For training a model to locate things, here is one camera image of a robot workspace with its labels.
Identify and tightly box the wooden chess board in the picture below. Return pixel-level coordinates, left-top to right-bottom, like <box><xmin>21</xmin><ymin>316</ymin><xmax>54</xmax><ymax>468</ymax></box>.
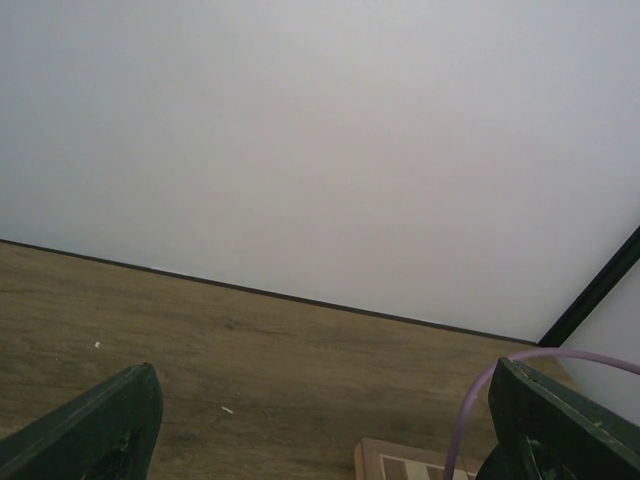
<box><xmin>353</xmin><ymin>437</ymin><xmax>496</xmax><ymax>480</ymax></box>

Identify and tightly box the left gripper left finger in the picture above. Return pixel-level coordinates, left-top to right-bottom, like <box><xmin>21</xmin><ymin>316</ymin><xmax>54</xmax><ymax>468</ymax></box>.
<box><xmin>1</xmin><ymin>363</ymin><xmax>163</xmax><ymax>479</ymax></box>

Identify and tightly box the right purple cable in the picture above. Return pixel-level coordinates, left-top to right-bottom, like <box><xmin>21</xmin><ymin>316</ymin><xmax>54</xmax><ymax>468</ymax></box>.
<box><xmin>443</xmin><ymin>348</ymin><xmax>640</xmax><ymax>480</ymax></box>

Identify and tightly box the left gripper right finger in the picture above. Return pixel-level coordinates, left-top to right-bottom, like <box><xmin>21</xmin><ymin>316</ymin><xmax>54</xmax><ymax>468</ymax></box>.
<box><xmin>487</xmin><ymin>358</ymin><xmax>639</xmax><ymax>480</ymax></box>

